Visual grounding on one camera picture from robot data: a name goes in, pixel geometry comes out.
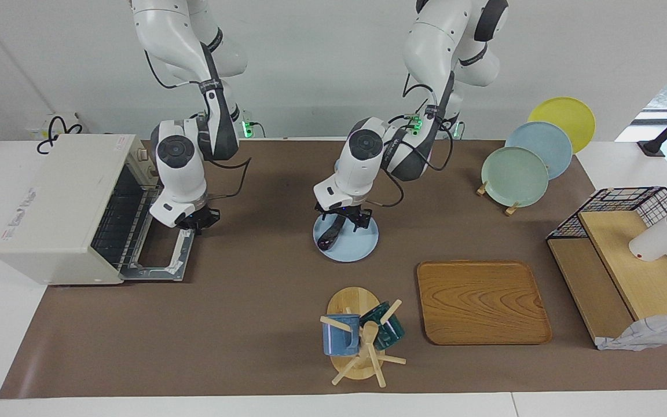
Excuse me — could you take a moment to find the dark wooden shelf board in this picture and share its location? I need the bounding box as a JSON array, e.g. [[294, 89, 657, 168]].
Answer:
[[547, 237, 635, 347]]

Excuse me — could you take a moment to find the yellow plate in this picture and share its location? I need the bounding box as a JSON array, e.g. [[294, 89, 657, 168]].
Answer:
[[527, 97, 596, 154]]

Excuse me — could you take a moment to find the brown wooden tray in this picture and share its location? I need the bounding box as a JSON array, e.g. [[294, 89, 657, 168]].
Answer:
[[416, 261, 553, 346]]

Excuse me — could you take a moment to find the white cup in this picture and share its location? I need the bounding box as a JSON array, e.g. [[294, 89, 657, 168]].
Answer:
[[628, 215, 667, 262]]

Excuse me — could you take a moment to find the wooden mug tree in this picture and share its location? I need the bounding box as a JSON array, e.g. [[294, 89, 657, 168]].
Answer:
[[320, 286, 407, 387]]

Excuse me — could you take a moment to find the wooden plate rack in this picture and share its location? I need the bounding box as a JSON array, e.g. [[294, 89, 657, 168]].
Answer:
[[476, 181, 521, 217]]

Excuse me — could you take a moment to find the pale blue upright plate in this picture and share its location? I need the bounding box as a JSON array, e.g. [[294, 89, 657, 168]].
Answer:
[[505, 121, 573, 180]]

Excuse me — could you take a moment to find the light blue plate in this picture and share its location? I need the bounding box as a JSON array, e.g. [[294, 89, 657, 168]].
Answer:
[[313, 211, 379, 263]]

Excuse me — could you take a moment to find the brown table mat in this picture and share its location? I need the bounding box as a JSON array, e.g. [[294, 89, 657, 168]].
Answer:
[[0, 139, 667, 399]]

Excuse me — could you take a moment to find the dark teal mug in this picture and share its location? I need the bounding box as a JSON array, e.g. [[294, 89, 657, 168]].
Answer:
[[360, 301, 405, 350]]

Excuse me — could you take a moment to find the white toaster oven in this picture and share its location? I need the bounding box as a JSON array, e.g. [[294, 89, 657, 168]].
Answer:
[[0, 134, 160, 286]]

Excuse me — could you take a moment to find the checkered grey cloth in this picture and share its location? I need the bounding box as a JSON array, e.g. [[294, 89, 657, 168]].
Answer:
[[595, 312, 667, 352]]

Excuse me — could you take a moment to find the glass oven door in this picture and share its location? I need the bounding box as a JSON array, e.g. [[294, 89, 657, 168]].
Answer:
[[119, 186, 195, 283]]

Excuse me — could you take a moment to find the blue mug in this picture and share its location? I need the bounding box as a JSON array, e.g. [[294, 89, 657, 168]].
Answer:
[[322, 313, 361, 356]]

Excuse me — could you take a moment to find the black oven power cord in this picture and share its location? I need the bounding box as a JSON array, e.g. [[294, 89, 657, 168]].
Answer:
[[36, 115, 85, 155]]

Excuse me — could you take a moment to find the black wire basket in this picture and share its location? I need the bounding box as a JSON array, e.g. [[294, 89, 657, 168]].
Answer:
[[546, 186, 667, 308]]

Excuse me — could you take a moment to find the mint green plate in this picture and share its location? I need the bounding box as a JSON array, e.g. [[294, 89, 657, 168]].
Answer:
[[481, 146, 550, 208]]

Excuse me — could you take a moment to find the light wooden board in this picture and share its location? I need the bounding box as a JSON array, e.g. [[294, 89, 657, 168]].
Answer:
[[578, 210, 667, 321]]

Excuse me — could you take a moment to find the metal oven wire rack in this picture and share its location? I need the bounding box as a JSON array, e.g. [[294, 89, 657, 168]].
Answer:
[[91, 165, 163, 268]]

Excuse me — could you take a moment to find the dark purple eggplant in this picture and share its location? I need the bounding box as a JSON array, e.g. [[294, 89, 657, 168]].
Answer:
[[317, 218, 346, 251]]

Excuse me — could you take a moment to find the white power socket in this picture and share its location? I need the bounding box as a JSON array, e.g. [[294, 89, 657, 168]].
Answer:
[[24, 112, 82, 141]]

